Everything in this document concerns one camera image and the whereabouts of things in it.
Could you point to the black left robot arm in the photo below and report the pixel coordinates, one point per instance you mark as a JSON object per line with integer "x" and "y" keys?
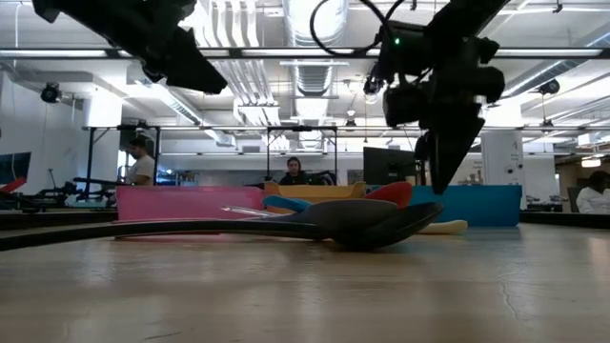
{"x": 62, "y": 7}

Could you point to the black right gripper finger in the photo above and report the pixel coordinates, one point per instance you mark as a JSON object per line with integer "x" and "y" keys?
{"x": 453, "y": 147}

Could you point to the silver ceiling duct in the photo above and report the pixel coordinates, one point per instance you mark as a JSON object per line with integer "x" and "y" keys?
{"x": 314, "y": 28}

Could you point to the black background monitor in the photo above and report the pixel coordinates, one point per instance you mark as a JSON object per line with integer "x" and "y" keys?
{"x": 388, "y": 167}

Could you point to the person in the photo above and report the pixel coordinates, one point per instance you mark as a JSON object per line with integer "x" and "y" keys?
{"x": 294, "y": 174}
{"x": 142, "y": 167}
{"x": 593, "y": 197}

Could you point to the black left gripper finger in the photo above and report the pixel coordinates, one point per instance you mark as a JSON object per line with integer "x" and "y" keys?
{"x": 190, "y": 66}

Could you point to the yellow plastic bin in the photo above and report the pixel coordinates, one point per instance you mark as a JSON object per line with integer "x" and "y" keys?
{"x": 324, "y": 191}

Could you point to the red silicone spoon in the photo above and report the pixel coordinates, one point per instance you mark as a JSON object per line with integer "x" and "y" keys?
{"x": 393, "y": 193}

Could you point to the black slotted serving spoon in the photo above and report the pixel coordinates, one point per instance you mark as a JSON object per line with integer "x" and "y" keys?
{"x": 391, "y": 233}

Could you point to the blue plastic bin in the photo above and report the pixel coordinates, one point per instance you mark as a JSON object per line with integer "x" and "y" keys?
{"x": 486, "y": 205}

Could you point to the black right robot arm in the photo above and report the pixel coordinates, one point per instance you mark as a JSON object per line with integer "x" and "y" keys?
{"x": 467, "y": 19}

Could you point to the pink plastic bin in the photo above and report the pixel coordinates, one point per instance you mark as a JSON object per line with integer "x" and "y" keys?
{"x": 190, "y": 202}

